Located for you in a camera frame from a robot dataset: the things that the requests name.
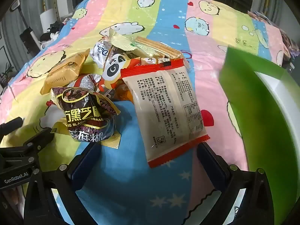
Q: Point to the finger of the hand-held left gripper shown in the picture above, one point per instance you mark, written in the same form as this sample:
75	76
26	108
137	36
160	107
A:
13	123
37	138

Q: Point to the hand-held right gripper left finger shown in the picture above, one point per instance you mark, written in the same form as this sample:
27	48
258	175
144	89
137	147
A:
80	168

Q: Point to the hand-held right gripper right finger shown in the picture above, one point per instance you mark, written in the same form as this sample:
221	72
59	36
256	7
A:
212	163

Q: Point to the dark brown sesame packet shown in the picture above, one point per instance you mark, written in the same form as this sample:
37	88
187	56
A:
82	112

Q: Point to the green plastic bin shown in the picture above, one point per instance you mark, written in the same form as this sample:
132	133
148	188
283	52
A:
253	121

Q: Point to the beige snack packet red edges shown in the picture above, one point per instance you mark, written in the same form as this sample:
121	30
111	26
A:
164	112

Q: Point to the yellow orange snack packet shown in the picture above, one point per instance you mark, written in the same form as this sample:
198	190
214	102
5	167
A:
63	72

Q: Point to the red white snack packet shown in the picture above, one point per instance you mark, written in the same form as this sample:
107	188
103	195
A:
86	82

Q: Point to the orange panda snack packet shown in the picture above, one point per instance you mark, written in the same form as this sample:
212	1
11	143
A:
114	70

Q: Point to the white blue snack packet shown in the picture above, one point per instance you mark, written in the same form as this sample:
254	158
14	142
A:
99	51

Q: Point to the pale gold wafer packet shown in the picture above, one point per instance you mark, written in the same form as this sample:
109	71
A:
154	48

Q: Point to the potted plant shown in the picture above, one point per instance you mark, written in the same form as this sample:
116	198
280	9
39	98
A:
5	75

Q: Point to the black stand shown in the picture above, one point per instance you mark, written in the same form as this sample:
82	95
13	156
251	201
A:
27	35

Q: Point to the pile of clothes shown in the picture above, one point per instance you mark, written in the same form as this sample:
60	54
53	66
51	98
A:
52	31

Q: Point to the white container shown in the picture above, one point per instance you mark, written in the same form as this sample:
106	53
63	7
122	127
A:
48	16

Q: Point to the patterned cloth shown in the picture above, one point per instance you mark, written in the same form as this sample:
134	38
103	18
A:
288	44

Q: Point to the striped cartoon printed blanket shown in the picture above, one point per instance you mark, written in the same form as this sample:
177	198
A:
152	16

